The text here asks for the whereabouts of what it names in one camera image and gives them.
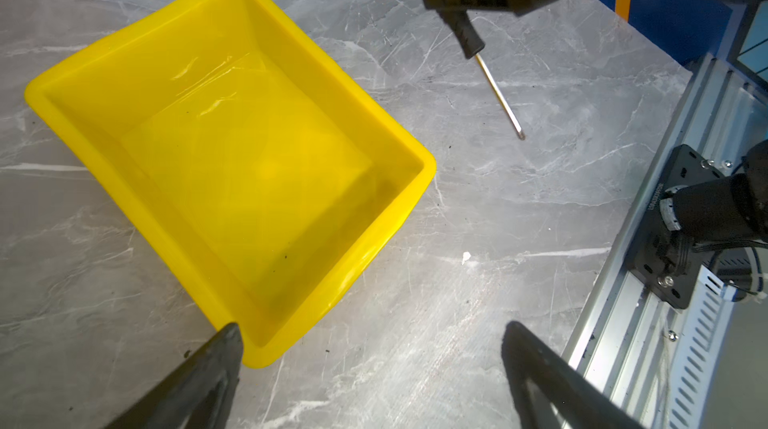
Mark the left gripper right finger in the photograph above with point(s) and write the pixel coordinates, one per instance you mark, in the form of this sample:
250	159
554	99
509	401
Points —
547	392

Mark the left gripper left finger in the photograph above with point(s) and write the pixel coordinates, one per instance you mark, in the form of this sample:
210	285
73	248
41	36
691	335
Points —
197	394

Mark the black handled screwdriver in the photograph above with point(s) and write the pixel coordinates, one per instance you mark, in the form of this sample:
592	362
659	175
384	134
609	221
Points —
472	45

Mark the yellow plastic bin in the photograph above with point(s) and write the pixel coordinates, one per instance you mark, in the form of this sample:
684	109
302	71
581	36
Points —
260	172

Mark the aluminium frame rail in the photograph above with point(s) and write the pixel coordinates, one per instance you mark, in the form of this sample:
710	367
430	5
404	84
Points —
657	363

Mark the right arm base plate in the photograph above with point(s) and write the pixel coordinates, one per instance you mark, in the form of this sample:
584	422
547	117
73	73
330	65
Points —
660	256

